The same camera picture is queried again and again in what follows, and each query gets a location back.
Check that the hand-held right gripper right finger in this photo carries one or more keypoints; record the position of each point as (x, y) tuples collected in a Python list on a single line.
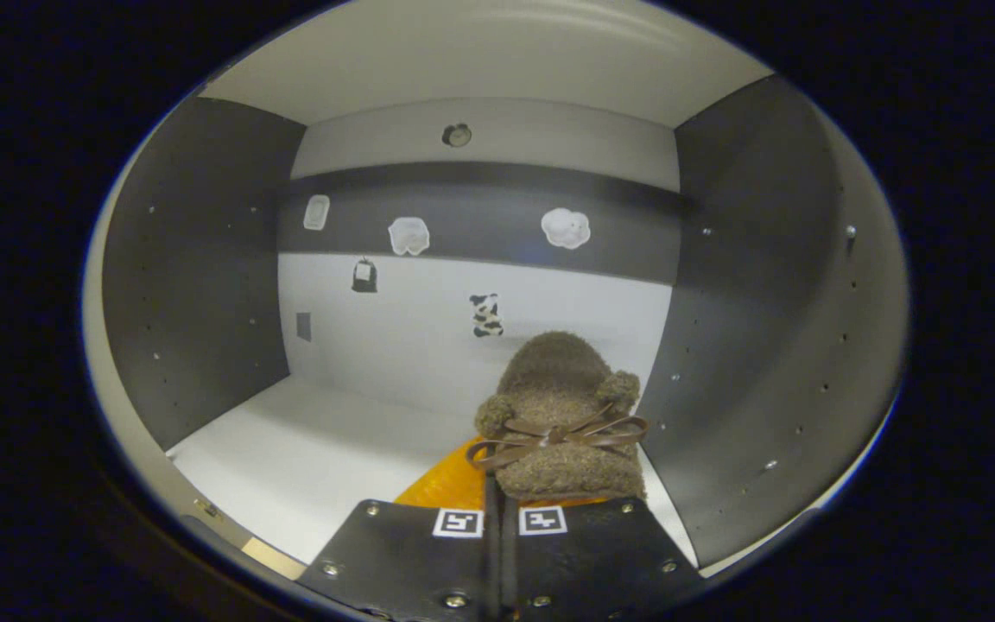
[(592, 561)]

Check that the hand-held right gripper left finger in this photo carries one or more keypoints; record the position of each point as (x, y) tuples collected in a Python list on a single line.
[(402, 561)]

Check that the brown fuzzy shoe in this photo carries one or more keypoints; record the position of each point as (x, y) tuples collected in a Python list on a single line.
[(562, 406)]

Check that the white shoe cabinet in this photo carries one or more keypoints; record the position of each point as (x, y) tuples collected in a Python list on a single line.
[(204, 276)]

